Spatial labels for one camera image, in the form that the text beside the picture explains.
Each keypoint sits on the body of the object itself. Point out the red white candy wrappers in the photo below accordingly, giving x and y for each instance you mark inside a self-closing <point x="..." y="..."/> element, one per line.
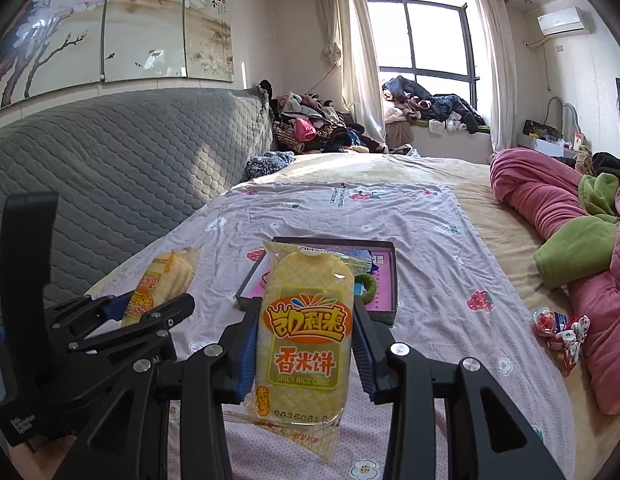
<point x="575" y="340"/>

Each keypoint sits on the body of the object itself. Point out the flowering tree wall painting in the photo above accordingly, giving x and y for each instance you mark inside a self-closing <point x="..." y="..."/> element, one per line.
<point x="114" y="20"/>

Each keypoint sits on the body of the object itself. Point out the dark blue patterned cloth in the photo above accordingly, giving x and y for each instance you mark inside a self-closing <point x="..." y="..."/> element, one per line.
<point x="270" y="165"/>

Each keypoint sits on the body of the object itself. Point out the pile of mixed clothes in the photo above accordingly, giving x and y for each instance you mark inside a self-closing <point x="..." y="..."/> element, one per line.
<point x="315" y="125"/>

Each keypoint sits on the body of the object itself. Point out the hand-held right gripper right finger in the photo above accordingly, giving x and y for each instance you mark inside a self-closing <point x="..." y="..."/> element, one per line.
<point x="362" y="355"/>

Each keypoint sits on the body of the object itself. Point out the white air conditioner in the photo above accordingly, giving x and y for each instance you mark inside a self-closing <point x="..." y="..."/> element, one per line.
<point x="565" y="20"/>

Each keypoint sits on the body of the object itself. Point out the purple cardboard box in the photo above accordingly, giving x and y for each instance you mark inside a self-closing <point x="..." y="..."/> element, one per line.
<point x="382" y="280"/>

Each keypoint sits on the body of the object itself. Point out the pink quilt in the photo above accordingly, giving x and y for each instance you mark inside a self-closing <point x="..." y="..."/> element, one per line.
<point x="535" y="185"/>

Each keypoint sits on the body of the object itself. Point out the green blanket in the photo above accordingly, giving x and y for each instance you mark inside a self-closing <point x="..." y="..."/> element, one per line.
<point x="575" y="250"/>

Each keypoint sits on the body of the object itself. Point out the clothes pile on windowsill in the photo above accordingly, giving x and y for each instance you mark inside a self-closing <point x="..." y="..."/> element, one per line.
<point x="430" y="105"/>

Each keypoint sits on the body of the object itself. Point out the white side table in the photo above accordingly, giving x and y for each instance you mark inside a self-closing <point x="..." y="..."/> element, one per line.
<point x="550" y="146"/>

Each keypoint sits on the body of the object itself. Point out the large yellow rice cracker packet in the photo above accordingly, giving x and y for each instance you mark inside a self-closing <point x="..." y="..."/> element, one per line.
<point x="305" y="310"/>

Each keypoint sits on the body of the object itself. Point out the black framed window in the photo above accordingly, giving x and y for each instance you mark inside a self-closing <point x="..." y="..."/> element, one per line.
<point x="430" y="40"/>

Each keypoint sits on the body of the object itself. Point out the grey quilted headboard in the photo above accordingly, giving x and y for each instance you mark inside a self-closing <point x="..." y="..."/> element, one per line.
<point x="114" y="160"/>

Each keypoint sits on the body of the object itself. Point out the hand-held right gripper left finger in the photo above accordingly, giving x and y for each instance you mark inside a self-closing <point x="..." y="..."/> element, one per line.
<point x="247" y="355"/>

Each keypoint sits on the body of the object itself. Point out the black cloth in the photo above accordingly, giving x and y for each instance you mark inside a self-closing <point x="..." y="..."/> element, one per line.
<point x="610" y="165"/>

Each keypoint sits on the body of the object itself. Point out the red clear candy packet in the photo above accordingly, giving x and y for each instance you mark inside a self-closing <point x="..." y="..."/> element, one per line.
<point x="547" y="325"/>

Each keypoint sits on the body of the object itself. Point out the pink printed bed sheet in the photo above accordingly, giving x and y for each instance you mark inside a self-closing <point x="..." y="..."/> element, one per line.
<point x="340" y="210"/>

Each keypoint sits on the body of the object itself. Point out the blue snack packet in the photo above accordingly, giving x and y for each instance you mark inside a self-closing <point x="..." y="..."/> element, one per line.
<point x="362" y="260"/>

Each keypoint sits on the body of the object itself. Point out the beige bed sheet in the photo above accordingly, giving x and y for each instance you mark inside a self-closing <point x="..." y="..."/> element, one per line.
<point x="490" y="220"/>

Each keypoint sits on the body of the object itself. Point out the person's left forearm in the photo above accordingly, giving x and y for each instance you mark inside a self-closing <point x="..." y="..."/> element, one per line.
<point x="32" y="465"/>

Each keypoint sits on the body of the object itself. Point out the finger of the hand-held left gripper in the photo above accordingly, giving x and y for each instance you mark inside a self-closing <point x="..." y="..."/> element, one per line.
<point x="114" y="308"/>
<point x="159" y="320"/>

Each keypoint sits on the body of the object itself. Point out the black green bag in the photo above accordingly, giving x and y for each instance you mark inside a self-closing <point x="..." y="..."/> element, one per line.
<point x="540" y="129"/>

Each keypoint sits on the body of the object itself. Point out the cream curtain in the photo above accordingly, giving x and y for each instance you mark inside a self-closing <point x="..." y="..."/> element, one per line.
<point x="497" y="70"/>
<point x="357" y="60"/>

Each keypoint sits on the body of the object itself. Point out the small yellow snack packet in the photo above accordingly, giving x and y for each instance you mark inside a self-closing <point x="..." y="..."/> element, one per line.
<point x="164" y="275"/>

